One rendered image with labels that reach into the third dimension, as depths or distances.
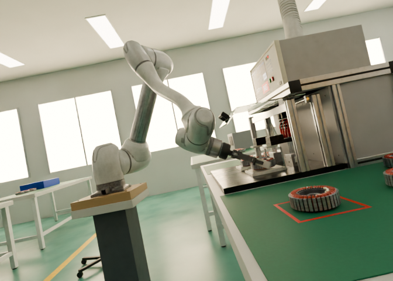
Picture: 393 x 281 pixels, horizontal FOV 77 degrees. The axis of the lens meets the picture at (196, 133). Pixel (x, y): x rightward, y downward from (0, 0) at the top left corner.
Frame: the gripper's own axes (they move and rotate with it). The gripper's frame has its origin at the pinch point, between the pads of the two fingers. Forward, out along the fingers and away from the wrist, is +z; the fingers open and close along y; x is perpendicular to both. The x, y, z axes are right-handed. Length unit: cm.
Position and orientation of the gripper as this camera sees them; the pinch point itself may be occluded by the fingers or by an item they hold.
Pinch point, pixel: (262, 163)
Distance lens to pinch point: 118.8
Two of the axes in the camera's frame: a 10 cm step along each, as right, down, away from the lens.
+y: -0.2, 0.5, 10.0
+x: -3.1, 9.5, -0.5
